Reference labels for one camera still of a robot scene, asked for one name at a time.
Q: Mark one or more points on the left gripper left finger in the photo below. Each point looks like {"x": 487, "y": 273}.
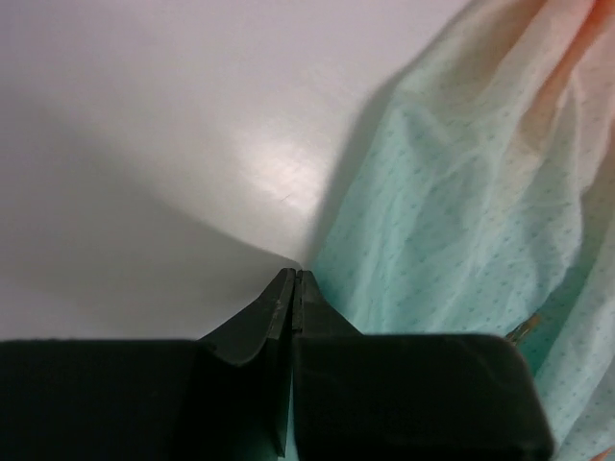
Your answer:
{"x": 222, "y": 397}

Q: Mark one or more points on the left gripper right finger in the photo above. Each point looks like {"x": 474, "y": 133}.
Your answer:
{"x": 408, "y": 397}

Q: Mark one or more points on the orange and teal jacket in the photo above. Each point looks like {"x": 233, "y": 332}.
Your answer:
{"x": 486, "y": 204}

